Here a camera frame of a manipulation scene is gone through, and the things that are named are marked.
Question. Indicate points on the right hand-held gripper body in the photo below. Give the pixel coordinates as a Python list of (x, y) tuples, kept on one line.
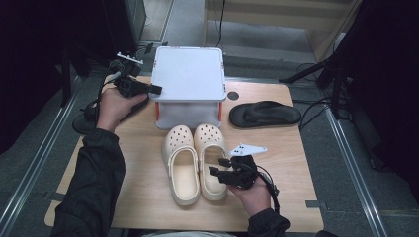
[(240, 174)]

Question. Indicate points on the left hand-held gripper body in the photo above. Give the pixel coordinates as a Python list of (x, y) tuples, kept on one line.
[(130, 87)]

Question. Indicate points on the cream clog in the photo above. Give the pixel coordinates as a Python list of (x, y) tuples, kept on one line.
[(183, 177), (209, 138)]

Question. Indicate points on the black flip-flop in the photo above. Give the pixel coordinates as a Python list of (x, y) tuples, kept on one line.
[(283, 115), (82, 126)]

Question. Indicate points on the person's right hand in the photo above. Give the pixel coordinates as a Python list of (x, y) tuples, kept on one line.
[(253, 197)]

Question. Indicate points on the person's left hand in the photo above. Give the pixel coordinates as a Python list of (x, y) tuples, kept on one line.
[(112, 108)]

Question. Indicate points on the small black floor object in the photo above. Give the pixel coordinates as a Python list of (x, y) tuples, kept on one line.
[(149, 48)]

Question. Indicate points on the black metal stand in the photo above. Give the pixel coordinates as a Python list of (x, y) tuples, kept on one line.
[(66, 82)]

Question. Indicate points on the black round table grommet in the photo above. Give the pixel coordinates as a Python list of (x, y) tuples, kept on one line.
[(233, 95)]

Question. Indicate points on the dark cabinet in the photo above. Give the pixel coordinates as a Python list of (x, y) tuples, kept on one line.
[(135, 19)]

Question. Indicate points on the black rounded object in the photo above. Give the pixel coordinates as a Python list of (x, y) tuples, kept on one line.
[(327, 234)]

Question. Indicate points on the black curtain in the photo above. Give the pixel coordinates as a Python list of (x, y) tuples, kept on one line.
[(26, 65), (388, 82)]

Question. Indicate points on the black tripod stand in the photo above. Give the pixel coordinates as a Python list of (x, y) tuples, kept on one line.
[(306, 70)]

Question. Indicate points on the beige wooden step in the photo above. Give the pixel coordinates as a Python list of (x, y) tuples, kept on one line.
[(263, 16)]

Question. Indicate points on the metal floor rail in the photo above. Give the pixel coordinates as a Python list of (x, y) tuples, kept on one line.
[(44, 148), (351, 168)]

